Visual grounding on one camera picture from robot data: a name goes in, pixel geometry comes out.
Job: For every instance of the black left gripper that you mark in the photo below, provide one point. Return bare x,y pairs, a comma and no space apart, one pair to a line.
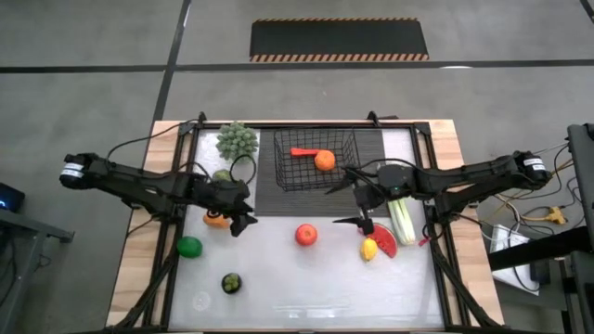
223,195

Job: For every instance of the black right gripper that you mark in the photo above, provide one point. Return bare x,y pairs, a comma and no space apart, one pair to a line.
370,197

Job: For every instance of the red green watermelon slice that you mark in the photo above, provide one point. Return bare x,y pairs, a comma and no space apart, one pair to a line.
387,241

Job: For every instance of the pale green toy celery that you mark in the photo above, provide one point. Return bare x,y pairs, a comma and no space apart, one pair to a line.
403,222

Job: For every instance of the orange toy orange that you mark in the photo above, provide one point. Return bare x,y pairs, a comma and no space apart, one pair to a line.
325,160

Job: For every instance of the red toy apple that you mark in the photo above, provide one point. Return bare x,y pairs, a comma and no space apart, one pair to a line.
306,235

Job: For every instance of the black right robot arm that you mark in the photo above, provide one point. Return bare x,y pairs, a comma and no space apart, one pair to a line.
464,176

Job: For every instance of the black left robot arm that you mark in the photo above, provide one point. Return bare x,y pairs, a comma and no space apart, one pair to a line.
130,178

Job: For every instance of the yellow toy lemon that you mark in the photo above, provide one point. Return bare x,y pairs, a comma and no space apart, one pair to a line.
369,249

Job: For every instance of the green round toy fruit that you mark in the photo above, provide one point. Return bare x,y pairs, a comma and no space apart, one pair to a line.
189,247

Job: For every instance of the small dark green-topped item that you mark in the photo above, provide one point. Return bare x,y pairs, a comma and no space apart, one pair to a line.
231,283

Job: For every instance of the small red clip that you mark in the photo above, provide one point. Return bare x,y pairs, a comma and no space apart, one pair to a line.
423,241

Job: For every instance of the green plant in white pot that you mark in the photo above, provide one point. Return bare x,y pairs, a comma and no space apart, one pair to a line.
236,140

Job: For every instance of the white glossy table sheet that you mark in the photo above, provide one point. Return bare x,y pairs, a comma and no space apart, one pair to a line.
301,287

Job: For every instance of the white box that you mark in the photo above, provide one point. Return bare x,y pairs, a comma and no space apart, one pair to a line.
508,241

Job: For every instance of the black striped-edge floor mat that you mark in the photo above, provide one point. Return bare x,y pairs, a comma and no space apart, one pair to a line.
339,39

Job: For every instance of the yellow power plug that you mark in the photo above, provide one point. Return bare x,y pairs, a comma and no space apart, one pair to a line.
554,215

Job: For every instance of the grey side table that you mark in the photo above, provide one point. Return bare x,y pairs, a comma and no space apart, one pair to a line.
28,232

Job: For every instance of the black cart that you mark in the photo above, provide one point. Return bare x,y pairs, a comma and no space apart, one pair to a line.
582,176

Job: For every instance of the black device with blue light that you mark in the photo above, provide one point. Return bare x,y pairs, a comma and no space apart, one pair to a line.
9,197

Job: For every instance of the black table rig frame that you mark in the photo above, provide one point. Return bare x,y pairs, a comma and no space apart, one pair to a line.
434,278

